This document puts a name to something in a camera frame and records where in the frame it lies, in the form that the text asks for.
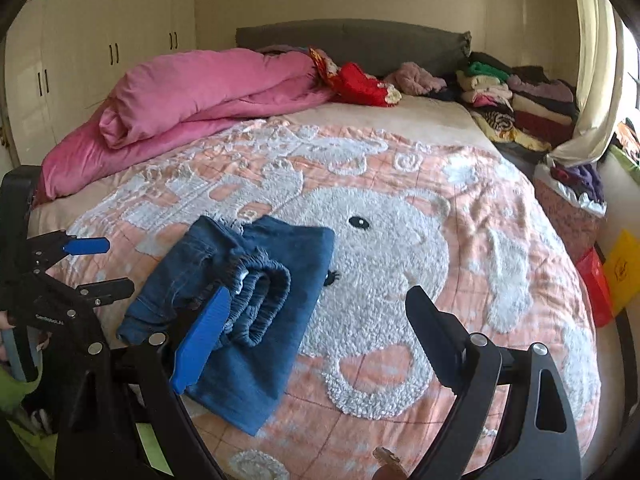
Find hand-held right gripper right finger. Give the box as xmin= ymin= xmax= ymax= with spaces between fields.
xmin=405 ymin=285 xmax=583 ymax=480

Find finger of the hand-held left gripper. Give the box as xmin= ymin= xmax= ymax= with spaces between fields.
xmin=75 ymin=279 xmax=136 ymax=309
xmin=27 ymin=230 xmax=111 ymax=267

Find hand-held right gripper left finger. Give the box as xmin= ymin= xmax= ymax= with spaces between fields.
xmin=54 ymin=285 xmax=232 ymax=480

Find blue denim pants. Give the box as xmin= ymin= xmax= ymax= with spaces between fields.
xmin=116 ymin=215 xmax=336 ymax=437

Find person's left hand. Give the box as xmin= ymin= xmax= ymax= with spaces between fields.
xmin=0 ymin=310 xmax=18 ymax=363

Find peach bear printed blanket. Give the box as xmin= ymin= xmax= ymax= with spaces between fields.
xmin=27 ymin=95 xmax=603 ymax=480

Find red paper bag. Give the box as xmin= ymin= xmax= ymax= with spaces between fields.
xmin=575 ymin=247 xmax=615 ymax=328

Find pink floral quilt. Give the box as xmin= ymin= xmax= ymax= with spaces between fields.
xmin=532 ymin=165 xmax=608 ymax=261

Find pink duvet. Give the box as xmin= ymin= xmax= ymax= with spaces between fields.
xmin=32 ymin=47 xmax=336 ymax=206

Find yellow paper bag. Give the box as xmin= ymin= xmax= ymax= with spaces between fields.
xmin=602 ymin=229 xmax=640 ymax=316

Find cream wardrobe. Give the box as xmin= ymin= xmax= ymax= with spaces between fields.
xmin=0 ymin=0 xmax=197 ymax=166

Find purple cloth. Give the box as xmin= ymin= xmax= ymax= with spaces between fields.
xmin=547 ymin=162 xmax=606 ymax=206

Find stack of folded clothes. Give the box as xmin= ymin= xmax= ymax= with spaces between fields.
xmin=455 ymin=51 xmax=581 ymax=153

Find mauve fluffy garment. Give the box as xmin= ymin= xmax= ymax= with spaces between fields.
xmin=382 ymin=61 xmax=448 ymax=96

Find red patterned cloth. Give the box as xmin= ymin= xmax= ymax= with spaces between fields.
xmin=307 ymin=47 xmax=403 ymax=108

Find floral patterned cloth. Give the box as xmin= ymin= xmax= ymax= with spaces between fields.
xmin=611 ymin=119 xmax=640 ymax=168

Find grey padded headboard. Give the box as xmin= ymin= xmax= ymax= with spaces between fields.
xmin=235 ymin=19 xmax=473 ymax=81

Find cream curtain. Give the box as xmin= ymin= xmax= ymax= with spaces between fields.
xmin=545 ymin=0 xmax=618 ymax=166

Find window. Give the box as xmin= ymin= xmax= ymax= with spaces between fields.
xmin=612 ymin=10 xmax=640 ymax=126

